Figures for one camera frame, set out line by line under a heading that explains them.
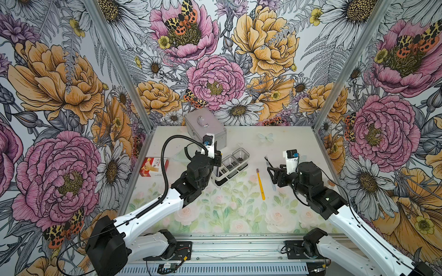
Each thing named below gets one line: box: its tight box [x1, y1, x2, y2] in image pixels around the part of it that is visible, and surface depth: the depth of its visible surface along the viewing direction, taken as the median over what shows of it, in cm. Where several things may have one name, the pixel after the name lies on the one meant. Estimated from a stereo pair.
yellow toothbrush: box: [256, 167, 266, 201], surface depth 96 cm
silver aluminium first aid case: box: [184, 106, 228, 151], surface depth 107 cm
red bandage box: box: [139, 156, 170, 178], surface depth 99 cm
